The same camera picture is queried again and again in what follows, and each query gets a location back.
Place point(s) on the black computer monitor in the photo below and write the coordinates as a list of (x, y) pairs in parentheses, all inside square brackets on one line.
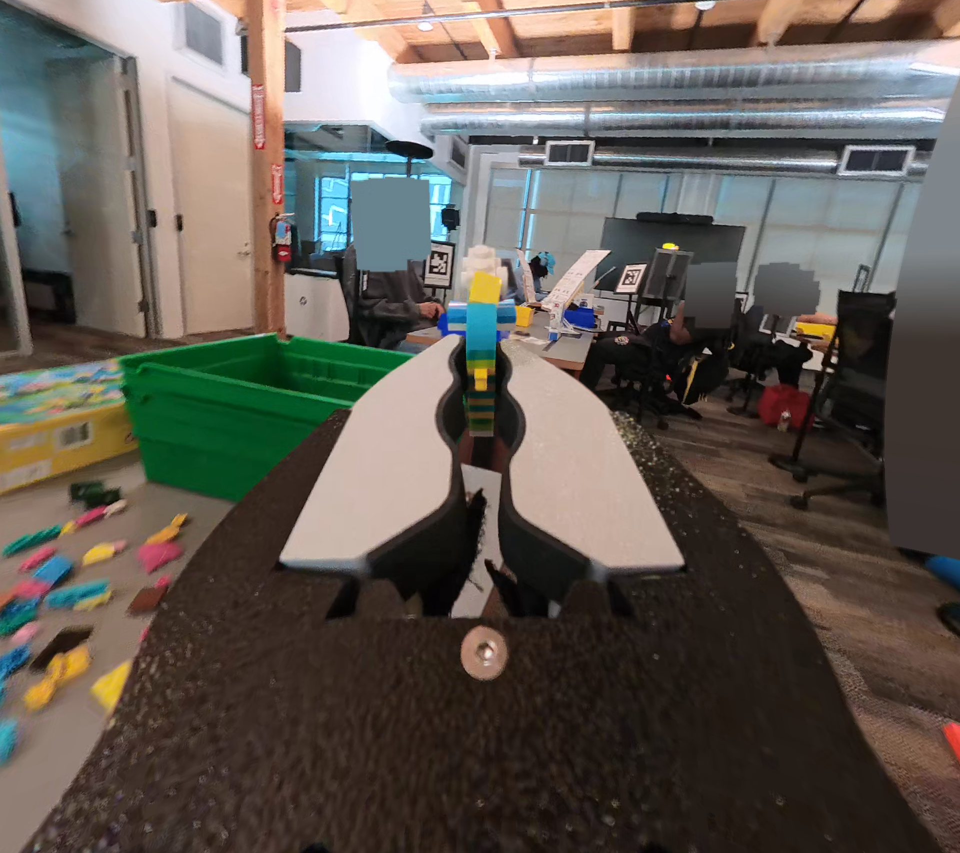
[(675, 242)]

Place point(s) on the wooden post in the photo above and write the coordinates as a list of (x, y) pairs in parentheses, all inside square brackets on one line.
[(265, 155)]

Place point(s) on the black speaker box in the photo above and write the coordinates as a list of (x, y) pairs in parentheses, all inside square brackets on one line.
[(292, 65)]

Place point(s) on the stacked green plastic bins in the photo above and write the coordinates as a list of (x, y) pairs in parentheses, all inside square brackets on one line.
[(225, 418)]

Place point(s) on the turquoise and black object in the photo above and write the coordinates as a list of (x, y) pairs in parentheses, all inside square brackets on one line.
[(945, 572)]

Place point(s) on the black floor lamp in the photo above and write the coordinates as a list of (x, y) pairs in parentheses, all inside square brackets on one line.
[(409, 152)]

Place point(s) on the white ceiling vent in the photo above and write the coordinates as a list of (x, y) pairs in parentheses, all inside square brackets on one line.
[(876, 160), (569, 153)]

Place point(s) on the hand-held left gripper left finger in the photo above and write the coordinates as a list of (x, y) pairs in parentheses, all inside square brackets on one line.
[(382, 478)]

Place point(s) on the propped instruction booklet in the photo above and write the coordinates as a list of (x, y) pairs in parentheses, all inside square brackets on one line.
[(577, 275)]

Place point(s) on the yellow brick set box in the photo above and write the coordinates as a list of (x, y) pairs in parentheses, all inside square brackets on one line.
[(52, 433)]

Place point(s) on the grey desk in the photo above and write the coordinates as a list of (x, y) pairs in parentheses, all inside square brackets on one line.
[(150, 515)]

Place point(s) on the white recycling bin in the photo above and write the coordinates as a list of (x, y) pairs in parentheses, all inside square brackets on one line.
[(315, 309)]

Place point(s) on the red bag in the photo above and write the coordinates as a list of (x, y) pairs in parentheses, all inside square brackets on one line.
[(784, 407)]

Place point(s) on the striped brick fish model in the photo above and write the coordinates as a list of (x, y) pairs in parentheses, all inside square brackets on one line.
[(480, 358)]

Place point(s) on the square marker tag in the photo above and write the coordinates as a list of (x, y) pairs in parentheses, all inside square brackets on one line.
[(631, 278), (439, 264)]

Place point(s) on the small yellow slope brick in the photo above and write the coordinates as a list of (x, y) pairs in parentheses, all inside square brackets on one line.
[(486, 287)]

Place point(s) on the black bracket brick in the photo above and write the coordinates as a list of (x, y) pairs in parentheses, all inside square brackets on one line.
[(94, 493)]

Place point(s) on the red fire extinguisher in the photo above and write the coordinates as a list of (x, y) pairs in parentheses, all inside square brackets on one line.
[(282, 238)]

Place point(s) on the white door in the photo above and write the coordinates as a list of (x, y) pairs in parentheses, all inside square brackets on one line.
[(210, 208)]

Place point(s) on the white wall vent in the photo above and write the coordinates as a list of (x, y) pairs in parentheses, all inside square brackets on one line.
[(201, 34)]

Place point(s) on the pile of colourful bricks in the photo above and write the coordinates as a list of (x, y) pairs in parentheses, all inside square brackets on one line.
[(67, 598)]

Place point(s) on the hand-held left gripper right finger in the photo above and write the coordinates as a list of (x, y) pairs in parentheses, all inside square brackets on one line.
[(592, 485)]

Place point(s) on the small white brick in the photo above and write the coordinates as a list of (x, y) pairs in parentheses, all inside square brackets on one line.
[(480, 260)]

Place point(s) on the glass office door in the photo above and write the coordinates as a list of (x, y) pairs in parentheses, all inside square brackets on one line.
[(75, 193)]

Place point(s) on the black office chair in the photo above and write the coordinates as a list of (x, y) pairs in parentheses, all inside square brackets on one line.
[(862, 380)]

